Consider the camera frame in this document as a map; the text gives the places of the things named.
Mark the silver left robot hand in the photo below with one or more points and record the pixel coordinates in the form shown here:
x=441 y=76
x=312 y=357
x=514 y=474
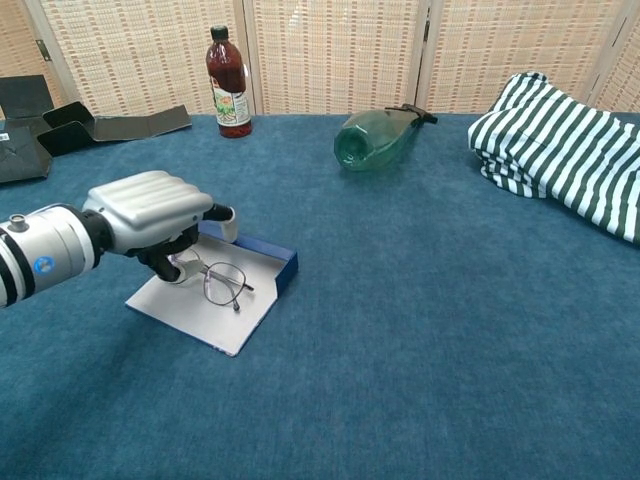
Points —
x=150 y=205

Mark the thin metal frame eyeglasses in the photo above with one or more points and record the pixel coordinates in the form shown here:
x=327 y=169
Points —
x=225 y=274

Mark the blue glasses case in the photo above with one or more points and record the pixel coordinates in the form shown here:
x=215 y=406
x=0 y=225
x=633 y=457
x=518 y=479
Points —
x=225 y=325

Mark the black unfolded cardboard box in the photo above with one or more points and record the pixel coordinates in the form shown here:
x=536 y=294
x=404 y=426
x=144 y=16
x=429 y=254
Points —
x=20 y=155

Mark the dark red juice bottle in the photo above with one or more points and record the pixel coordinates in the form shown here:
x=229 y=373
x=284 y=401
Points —
x=227 y=75

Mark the black screen hinge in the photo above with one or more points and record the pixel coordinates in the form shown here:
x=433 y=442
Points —
x=426 y=27
x=43 y=51

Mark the green glass vase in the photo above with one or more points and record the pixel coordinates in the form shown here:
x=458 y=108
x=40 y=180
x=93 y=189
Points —
x=375 y=140

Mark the bamboo folding screen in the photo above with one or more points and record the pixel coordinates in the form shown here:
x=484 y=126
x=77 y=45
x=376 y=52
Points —
x=340 y=55

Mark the blue felt table cover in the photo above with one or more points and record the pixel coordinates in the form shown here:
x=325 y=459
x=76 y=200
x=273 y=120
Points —
x=400 y=325

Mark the green white striped cloth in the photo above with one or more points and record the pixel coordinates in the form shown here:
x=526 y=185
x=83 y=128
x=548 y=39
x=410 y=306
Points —
x=550 y=145

